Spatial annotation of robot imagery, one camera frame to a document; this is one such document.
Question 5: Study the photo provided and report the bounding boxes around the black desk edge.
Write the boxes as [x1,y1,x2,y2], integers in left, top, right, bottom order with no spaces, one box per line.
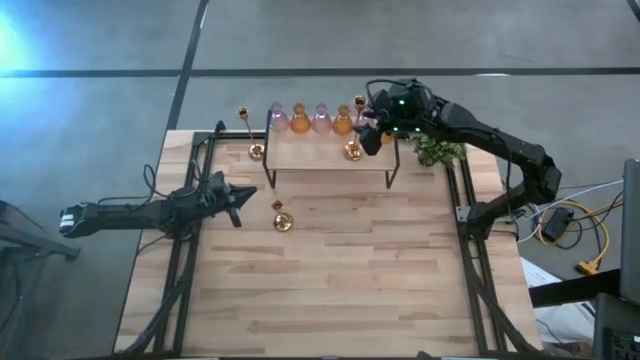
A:
[528,268,622,309]

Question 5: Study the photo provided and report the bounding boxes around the white cable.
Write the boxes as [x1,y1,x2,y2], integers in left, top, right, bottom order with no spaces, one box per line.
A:
[517,179,624,246]

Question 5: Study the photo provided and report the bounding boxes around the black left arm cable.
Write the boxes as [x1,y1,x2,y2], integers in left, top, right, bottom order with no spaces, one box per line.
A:
[97,163,201,206]

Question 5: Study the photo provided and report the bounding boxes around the black equipment box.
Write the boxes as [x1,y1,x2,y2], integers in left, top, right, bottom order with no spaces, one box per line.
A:
[592,292,640,360]

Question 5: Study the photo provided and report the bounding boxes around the grey monitor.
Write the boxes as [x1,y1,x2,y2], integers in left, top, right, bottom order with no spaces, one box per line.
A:
[619,158,640,306]

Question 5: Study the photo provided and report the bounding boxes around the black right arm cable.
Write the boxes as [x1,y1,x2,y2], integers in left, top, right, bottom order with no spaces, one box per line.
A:
[364,77,436,104]

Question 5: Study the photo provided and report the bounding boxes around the short brass candlestick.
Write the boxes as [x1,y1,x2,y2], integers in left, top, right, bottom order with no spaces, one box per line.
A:
[271,199,295,233]

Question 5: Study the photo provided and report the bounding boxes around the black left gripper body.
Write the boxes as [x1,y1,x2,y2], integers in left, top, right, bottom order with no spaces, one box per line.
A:
[199,170,242,229]

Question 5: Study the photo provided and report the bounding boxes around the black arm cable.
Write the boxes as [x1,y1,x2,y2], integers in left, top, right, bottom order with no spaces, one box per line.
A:
[97,163,201,206]
[364,77,436,104]

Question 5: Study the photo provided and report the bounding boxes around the tall brass candlestick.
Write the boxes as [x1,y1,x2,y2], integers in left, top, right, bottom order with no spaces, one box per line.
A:
[236,105,265,162]
[342,94,369,162]

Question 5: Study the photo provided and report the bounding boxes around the green potted plant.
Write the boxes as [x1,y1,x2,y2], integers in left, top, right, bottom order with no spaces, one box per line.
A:
[409,132,469,169]

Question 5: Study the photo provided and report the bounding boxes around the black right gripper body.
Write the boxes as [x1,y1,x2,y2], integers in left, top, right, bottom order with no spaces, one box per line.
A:
[375,82,441,136]

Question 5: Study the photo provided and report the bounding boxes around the black power adapter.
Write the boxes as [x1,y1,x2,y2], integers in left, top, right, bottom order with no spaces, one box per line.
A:
[542,207,575,242]

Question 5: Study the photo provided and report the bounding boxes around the black furniture frame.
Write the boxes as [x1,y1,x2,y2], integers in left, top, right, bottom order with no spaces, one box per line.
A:
[0,199,81,360]

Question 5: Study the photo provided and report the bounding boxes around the yellow power cable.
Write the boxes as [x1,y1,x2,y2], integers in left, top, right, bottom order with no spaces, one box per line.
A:
[537,198,624,276]

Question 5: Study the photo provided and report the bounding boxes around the white paper sheet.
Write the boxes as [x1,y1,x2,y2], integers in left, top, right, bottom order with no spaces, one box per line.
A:
[519,257,596,346]

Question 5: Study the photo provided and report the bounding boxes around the wooden shelf black metal legs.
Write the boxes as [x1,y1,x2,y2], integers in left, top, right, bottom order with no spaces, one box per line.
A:
[260,109,401,190]

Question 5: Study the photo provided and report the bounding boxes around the black aluminium frame rail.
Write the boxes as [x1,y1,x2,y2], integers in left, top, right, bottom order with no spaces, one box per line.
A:
[192,119,414,142]
[447,164,539,356]
[119,130,214,356]

